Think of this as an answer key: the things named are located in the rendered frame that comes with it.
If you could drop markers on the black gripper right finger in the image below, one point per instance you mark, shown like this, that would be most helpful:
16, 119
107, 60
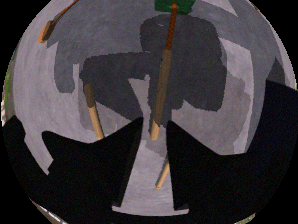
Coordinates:
195, 168

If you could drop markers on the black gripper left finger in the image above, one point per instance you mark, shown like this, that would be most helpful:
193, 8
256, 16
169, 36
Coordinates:
109, 160

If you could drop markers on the round wooden button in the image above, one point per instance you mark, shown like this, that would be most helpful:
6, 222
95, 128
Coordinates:
46, 31

